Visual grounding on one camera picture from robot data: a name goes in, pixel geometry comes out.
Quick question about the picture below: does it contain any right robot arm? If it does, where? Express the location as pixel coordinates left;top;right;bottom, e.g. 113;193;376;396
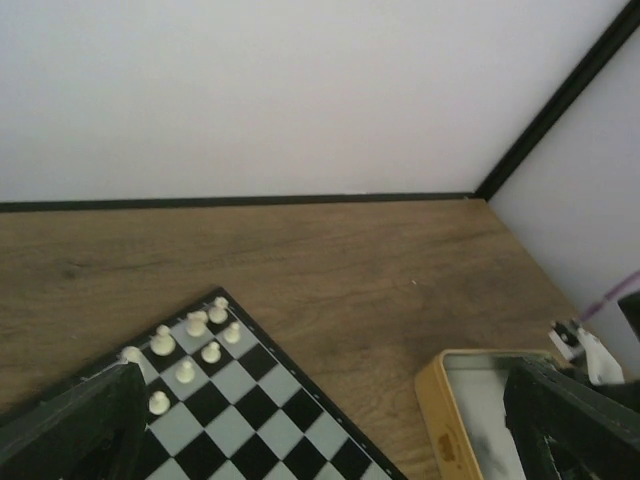
617;291;640;340

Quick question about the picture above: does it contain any white chess pieces group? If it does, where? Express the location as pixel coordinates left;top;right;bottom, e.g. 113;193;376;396
119;296;242;424

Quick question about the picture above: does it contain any black and white chessboard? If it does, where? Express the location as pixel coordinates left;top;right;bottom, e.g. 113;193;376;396
133;287;403;479

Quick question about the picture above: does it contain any gold metal tin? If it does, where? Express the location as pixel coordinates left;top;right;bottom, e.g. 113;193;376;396
415;349;558;479

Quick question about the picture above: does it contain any black aluminium frame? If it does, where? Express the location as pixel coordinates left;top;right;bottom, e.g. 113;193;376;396
1;1;639;212

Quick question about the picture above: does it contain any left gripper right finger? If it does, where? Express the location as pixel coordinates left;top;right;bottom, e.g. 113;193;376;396
503;359;639;479

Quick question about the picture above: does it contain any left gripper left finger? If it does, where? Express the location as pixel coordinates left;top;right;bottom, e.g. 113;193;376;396
1;362;147;479

